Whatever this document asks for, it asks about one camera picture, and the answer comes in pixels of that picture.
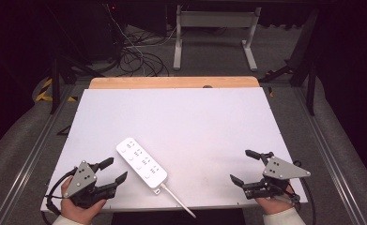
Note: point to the white power strip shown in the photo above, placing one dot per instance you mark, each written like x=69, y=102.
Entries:
x=140, y=164

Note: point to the person's left hand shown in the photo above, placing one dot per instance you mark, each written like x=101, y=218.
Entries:
x=74, y=212

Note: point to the black metal stand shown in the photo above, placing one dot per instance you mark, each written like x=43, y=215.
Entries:
x=311, y=87
x=55, y=87

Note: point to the yellow black hazard tape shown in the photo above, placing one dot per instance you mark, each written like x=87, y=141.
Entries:
x=43, y=97

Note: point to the aluminium floor rail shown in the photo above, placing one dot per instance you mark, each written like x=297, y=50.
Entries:
x=21, y=175
x=331, y=156

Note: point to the white table board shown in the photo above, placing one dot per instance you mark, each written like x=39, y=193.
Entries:
x=187, y=125

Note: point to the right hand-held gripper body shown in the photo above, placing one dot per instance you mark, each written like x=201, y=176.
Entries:
x=281, y=170

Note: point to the wooden table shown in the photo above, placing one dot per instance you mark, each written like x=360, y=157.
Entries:
x=171, y=82

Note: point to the person's right hand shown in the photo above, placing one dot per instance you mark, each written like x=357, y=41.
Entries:
x=275, y=204

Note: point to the white metal stand frame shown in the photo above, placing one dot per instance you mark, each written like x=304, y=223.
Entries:
x=215, y=19

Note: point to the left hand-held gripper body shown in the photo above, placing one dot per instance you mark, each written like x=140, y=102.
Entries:
x=80, y=179

